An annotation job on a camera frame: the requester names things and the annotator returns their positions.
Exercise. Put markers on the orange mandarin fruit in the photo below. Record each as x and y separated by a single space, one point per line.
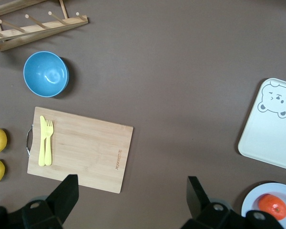
272 206

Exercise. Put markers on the wooden peg drying rack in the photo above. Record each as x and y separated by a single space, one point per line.
38 26

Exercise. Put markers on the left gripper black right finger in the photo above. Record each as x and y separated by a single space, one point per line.
200 198

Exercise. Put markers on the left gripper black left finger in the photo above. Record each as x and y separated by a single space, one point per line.
59 198

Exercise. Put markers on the pale lavender round plate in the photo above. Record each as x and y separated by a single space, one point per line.
250 202

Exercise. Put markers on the cream tray with bear print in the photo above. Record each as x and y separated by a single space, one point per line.
269 138

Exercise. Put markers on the yellow plastic fork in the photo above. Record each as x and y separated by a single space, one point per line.
48 152

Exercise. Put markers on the bamboo cutting board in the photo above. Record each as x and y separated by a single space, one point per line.
90 148

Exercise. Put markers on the blue bowl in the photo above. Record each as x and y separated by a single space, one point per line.
45 74

